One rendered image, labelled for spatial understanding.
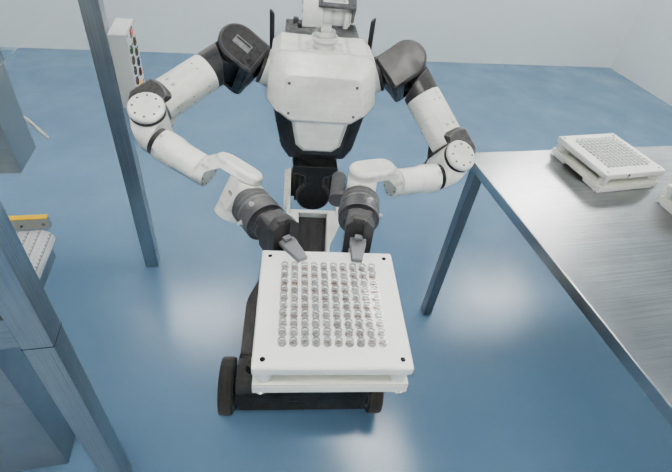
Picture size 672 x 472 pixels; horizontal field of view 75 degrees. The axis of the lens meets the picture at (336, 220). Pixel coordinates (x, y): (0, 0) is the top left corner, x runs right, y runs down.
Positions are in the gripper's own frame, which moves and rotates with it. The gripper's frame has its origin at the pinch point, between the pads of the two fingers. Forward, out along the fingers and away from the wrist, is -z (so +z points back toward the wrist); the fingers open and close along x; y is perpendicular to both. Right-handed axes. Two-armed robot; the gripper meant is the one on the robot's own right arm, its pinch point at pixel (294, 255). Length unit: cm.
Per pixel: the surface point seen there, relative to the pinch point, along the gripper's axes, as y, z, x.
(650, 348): -63, -49, 18
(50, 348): 43, 23, 25
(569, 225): -86, -14, 17
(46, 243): 38, 52, 22
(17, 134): 36, 54, -7
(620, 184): -118, -12, 14
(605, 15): -495, 182, 39
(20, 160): 37, 51, -2
